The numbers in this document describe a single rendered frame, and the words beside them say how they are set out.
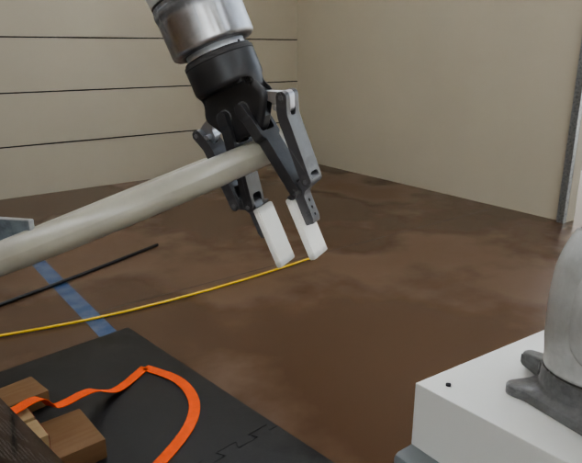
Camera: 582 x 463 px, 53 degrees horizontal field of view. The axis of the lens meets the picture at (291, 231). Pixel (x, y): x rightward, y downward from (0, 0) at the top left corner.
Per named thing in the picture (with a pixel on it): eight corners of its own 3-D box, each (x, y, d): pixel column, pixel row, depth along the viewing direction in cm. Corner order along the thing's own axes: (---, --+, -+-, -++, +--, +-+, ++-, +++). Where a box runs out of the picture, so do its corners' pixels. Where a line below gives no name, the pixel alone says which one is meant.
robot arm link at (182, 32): (192, 14, 66) (213, 65, 67) (133, 20, 58) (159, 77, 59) (251, -24, 60) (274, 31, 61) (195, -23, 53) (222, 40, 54)
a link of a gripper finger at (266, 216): (257, 208, 63) (251, 210, 64) (282, 267, 64) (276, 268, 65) (272, 200, 65) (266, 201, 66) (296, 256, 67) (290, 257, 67)
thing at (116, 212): (-169, 339, 63) (-183, 314, 62) (97, 218, 108) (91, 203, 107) (214, 200, 45) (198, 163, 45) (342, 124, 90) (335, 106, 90)
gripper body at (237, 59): (266, 31, 61) (300, 116, 62) (209, 62, 66) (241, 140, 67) (223, 38, 55) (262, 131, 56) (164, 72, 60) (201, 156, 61)
